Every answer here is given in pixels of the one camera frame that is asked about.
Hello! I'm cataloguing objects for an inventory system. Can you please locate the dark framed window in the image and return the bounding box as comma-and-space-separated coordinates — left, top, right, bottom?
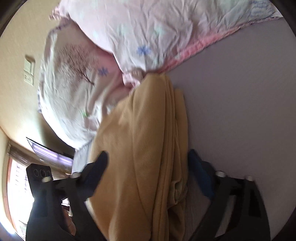
27, 138, 73, 173

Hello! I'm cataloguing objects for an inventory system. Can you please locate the tan long-sleeve shirt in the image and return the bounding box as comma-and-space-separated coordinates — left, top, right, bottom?
87, 74, 188, 240

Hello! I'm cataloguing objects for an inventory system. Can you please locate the white wall switch plate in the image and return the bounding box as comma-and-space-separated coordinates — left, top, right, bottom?
23, 55, 35, 86

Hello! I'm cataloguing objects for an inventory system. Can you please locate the pink pillow with tree print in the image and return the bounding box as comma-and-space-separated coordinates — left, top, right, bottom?
36, 18, 142, 151

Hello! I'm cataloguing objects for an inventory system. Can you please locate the pink pillow with flower print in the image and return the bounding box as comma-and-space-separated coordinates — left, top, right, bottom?
50, 0, 281, 86

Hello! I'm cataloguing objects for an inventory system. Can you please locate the lavender bed sheet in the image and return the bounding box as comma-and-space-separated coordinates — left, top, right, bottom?
167, 19, 295, 240

